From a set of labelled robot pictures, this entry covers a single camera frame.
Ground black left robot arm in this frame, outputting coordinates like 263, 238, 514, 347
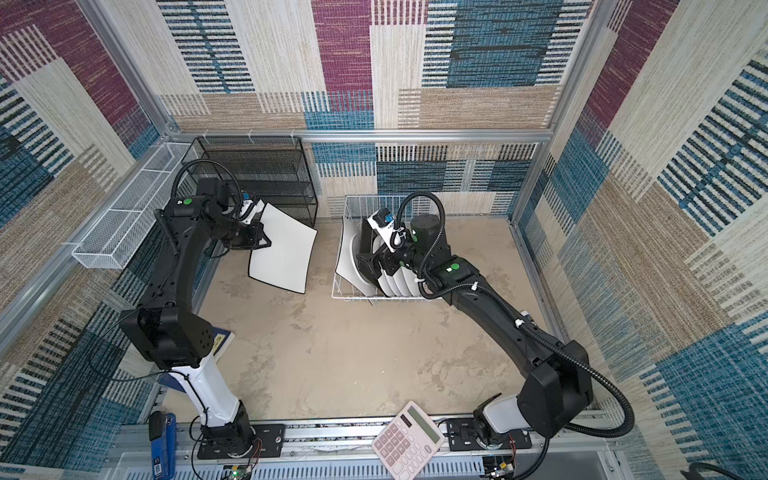
119, 178, 271, 456

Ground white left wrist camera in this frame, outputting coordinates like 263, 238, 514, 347
238, 199, 265, 225

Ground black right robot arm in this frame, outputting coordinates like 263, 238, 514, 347
355, 209, 594, 439

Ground pink calculator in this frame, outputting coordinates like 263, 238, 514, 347
372, 401, 446, 480

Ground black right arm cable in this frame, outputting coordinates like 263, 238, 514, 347
395, 190, 636, 480

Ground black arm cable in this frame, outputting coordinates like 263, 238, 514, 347
395, 190, 636, 480
89, 158, 245, 385

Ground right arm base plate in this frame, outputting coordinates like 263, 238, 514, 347
438, 417, 532, 451

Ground white wire wall basket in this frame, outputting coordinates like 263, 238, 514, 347
71, 142, 189, 270

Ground black square plate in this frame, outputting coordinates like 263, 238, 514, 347
355, 218, 380, 283

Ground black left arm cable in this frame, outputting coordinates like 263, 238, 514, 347
89, 158, 245, 385

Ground aluminium front rail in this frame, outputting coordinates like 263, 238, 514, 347
107, 410, 619, 480

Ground black mesh shelf rack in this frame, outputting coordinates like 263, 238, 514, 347
182, 136, 318, 227

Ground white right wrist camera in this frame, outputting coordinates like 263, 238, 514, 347
367, 207, 403, 252

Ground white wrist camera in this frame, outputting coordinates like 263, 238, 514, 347
367, 207, 403, 252
238, 199, 265, 225

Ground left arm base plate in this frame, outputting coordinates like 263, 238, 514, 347
196, 424, 286, 460

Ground white round plate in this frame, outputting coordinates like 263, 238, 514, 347
394, 268, 418, 297
373, 237, 398, 298
386, 270, 410, 297
402, 267, 422, 297

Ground white wire dish rack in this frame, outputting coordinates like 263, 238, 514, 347
332, 193, 446, 302

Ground white square plate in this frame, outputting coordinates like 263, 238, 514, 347
335, 218, 378, 298
248, 204, 317, 294

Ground blue utility tool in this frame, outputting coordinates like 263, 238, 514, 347
148, 411, 177, 480

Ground blue book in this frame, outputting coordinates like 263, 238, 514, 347
211, 327, 236, 362

